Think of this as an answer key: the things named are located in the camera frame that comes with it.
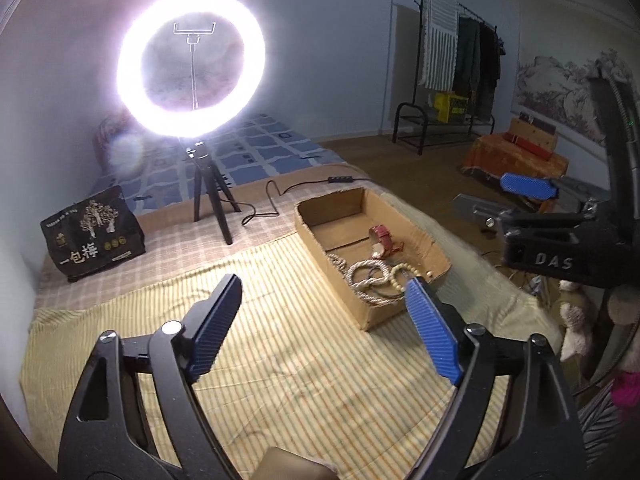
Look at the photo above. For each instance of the red flat box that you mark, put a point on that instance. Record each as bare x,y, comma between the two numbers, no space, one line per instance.
530,144

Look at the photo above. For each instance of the small tan box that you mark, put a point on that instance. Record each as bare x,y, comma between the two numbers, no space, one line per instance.
540,131

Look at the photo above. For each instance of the cardboard box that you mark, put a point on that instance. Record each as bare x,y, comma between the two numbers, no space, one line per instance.
335,210

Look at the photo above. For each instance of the striped towel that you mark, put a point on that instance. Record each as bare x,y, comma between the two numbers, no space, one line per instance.
440,40

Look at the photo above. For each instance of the pink checked blanket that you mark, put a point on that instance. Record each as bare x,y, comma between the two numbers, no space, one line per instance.
175,255

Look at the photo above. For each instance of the beige plush toy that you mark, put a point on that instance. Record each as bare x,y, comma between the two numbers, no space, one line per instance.
572,315

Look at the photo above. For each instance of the yellow crate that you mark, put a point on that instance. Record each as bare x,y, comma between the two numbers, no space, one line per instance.
445,107

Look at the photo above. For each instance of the black shoe rack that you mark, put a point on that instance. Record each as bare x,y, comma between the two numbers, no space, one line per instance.
440,127

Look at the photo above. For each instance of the black printed bag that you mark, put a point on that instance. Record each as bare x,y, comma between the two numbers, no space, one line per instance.
90,240

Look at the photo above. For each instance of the brown plush toy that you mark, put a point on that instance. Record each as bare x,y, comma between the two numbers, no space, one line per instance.
625,305

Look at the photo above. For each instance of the landscape wall poster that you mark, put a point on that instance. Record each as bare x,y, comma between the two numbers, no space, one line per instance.
560,85

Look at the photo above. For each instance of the blue patterned bedding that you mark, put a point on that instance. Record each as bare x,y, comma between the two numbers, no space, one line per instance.
260,150

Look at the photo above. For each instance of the yellow striped bedsheet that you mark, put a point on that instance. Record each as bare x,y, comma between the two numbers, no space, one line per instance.
300,385

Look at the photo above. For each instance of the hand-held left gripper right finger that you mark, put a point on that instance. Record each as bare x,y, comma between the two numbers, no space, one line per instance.
432,330

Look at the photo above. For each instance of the person's patterned clothing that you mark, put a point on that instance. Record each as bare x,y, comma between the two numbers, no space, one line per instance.
600,425

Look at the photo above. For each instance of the orange cloth covered table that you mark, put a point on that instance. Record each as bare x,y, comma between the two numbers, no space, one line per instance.
500,160

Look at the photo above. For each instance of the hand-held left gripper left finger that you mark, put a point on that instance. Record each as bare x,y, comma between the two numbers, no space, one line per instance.
217,330

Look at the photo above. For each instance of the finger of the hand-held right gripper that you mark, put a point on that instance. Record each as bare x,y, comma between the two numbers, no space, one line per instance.
480,207
530,186

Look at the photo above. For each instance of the dark hanging clothes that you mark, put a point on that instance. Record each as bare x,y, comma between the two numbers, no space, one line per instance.
470,60

